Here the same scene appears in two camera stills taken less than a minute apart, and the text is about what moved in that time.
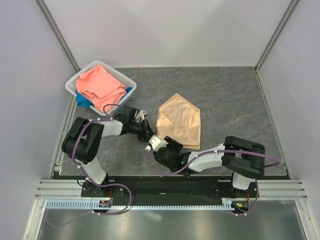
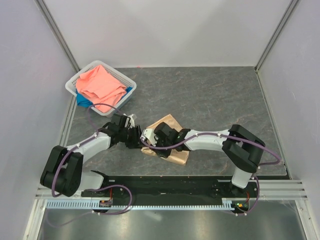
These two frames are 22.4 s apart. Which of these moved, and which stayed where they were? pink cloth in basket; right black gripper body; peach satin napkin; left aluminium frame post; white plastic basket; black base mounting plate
Moved: right black gripper body; peach satin napkin
Stayed: black base mounting plate; white plastic basket; left aluminium frame post; pink cloth in basket
